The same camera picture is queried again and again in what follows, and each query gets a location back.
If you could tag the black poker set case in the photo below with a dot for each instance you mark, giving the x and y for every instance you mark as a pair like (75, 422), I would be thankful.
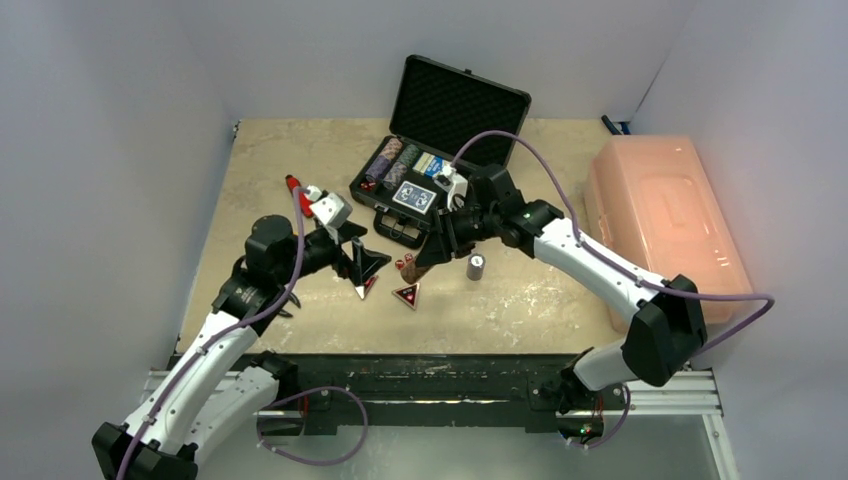
(438, 108)

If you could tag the translucent pink storage bin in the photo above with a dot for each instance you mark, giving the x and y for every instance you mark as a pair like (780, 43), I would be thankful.
(649, 200)

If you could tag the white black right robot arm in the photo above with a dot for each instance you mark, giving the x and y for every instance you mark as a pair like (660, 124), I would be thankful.
(664, 318)

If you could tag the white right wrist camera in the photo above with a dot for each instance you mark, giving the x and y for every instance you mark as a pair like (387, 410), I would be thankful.
(454, 184)

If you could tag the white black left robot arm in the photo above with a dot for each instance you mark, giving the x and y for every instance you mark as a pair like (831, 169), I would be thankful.
(186, 417)

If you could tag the black pliers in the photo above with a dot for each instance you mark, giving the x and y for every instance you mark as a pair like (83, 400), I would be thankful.
(294, 302)

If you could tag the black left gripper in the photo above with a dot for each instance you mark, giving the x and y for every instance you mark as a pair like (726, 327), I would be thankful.
(364, 261)

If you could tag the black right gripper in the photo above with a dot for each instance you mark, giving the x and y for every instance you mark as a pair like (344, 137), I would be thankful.
(444, 237)

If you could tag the grey purple poker chip stack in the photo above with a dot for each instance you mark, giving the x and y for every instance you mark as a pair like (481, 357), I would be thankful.
(475, 267)

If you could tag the blue boxed card deck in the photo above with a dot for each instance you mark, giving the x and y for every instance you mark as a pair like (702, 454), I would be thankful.
(428, 165)

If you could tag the red black utility knife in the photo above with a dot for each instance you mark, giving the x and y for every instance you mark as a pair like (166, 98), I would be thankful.
(301, 193)

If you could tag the black aluminium mounting rail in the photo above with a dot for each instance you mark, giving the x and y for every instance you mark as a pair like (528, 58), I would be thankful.
(486, 391)

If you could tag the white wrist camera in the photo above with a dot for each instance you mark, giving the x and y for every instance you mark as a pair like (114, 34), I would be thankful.
(454, 184)
(329, 209)

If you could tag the blue orange poker chip stack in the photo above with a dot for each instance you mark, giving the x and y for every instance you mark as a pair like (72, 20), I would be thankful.
(394, 176)

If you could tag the green poker chip stack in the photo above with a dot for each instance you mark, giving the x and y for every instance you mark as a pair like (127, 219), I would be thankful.
(409, 155)

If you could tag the blue backed playing card deck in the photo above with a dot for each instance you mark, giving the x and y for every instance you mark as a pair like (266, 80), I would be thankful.
(414, 197)

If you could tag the orange purple poker chip stack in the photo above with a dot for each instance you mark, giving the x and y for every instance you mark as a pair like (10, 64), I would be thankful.
(391, 148)

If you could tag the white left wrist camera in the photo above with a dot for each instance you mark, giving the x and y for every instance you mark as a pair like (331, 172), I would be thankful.
(329, 209)

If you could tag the blue object behind bin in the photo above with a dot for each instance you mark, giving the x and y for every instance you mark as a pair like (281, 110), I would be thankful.
(615, 127)

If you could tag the triangular dealer button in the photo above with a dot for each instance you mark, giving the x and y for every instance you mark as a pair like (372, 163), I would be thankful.
(364, 289)
(409, 295)

